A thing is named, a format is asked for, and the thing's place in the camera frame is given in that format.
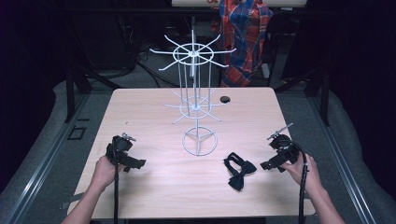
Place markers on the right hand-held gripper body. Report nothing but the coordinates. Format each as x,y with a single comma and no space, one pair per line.
284,147

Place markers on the person's left hand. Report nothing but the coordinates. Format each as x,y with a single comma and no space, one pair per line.
104,174

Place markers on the black metal stand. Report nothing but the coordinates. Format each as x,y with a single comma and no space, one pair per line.
324,93
70,93

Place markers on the black bow tie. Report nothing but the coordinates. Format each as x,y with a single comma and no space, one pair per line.
238,174

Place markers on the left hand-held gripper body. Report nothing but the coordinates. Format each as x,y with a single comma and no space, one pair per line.
120,146

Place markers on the red blue plaid cloth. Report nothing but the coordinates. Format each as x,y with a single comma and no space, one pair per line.
244,40

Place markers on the person's right hand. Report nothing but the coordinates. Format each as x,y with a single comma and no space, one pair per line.
306,177

